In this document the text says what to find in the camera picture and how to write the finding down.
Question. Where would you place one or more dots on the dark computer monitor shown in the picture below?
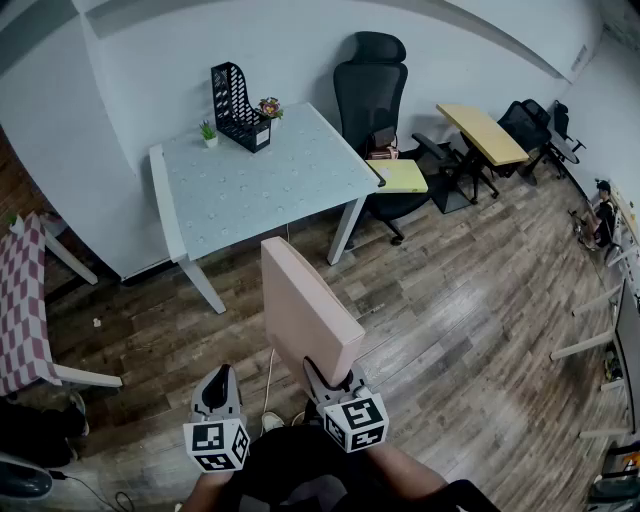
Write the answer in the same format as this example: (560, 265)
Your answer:
(631, 360)

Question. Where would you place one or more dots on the black high-back office chair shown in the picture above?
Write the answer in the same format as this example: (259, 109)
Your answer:
(367, 95)

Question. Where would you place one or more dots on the potted pink flowers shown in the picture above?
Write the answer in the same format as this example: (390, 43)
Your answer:
(270, 109)

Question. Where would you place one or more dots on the pale floral tablecloth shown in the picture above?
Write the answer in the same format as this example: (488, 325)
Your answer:
(260, 175)

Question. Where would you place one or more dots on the white-legged side table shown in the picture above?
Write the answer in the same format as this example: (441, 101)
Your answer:
(75, 376)

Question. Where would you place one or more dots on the white desk frame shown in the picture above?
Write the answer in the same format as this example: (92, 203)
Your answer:
(585, 345)

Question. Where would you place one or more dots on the person's white shoe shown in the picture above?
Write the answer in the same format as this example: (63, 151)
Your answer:
(272, 421)

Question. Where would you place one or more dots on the person's black clothing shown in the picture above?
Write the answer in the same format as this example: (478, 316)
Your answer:
(300, 465)

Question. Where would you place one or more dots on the person's left forearm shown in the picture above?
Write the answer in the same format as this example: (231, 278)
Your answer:
(207, 492)

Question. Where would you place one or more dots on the pink folder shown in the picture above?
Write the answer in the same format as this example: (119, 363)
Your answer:
(300, 310)

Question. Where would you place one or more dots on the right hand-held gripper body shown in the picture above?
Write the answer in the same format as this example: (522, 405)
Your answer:
(357, 420)

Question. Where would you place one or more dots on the small green potted plant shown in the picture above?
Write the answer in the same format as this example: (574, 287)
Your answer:
(208, 134)

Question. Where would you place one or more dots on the person's right forearm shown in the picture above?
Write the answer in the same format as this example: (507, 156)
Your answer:
(405, 470)

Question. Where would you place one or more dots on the black mesh file holder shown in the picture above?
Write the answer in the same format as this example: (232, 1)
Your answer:
(235, 107)

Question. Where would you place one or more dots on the white table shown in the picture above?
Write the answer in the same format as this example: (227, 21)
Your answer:
(162, 210)

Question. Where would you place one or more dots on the pink bag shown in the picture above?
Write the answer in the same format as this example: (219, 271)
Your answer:
(385, 145)

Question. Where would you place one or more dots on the black mesh office chair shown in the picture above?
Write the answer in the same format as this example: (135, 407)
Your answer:
(522, 125)

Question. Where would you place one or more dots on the grey round fan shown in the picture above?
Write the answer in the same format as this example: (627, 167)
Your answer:
(20, 482)

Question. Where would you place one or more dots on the black office chair with armrests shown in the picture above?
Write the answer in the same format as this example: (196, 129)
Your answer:
(562, 125)

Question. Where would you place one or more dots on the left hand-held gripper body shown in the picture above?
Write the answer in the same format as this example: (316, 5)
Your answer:
(215, 442)

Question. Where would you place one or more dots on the yellow-top desk with black legs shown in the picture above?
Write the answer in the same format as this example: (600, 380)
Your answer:
(482, 132)

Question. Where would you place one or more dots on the small plant in white pot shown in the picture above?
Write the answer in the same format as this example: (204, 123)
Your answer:
(16, 225)

